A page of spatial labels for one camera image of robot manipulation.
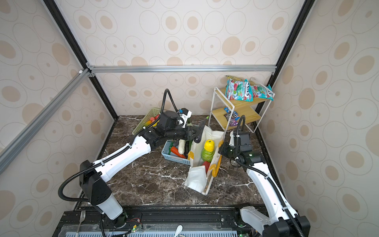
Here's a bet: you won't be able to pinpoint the yellow toy bell pepper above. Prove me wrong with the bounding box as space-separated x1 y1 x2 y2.
204 139 215 152

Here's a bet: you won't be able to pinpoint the white grocery bag yellow handles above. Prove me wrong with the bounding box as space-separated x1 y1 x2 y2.
184 126 225 196

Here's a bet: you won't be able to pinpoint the green toy cabbage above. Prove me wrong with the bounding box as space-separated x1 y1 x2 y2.
201 149 215 163

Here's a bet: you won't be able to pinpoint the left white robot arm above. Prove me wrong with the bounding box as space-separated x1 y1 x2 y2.
58 106 206 225

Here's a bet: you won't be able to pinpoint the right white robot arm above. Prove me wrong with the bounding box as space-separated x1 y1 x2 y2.
219 116 311 237

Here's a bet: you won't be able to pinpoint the colorful candy bag left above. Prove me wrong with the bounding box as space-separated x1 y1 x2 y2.
225 76 254 102

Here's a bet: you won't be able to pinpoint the colorful candy bag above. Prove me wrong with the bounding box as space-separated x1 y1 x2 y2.
225 76 254 102
251 84 274 101

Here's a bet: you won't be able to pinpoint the colorful candy bag right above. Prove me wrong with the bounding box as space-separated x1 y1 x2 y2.
251 84 274 101

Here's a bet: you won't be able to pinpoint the white toy daikon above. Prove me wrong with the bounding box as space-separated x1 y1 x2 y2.
178 139 186 155

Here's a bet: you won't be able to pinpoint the green perforated plastic basket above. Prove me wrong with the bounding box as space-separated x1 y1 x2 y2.
132 108 161 135

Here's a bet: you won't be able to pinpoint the orange toy carrot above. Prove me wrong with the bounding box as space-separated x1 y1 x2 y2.
170 147 186 159

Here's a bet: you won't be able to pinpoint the blue perforated plastic basket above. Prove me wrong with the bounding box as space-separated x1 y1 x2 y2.
161 141 190 166

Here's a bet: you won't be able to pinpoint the dark candy packet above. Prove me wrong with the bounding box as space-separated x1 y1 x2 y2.
224 107 240 126

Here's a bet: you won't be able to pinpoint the silver horizontal aluminium bar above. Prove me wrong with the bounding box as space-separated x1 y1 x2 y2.
82 64 277 74

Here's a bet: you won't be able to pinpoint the white spoon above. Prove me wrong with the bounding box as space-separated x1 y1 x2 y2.
174 225 183 237

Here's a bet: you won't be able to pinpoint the silver diagonal aluminium bar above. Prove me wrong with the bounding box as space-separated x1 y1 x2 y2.
1 69 90 173

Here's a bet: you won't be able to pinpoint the metal fork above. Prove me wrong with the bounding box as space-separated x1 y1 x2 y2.
75 210 86 237

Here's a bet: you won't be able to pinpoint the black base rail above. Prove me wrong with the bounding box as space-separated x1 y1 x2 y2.
53 205 259 237

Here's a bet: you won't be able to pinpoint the black right frame post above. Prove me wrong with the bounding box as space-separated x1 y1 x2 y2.
254 0 316 115

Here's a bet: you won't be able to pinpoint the black vertical frame post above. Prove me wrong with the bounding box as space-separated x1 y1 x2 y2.
42 0 118 120

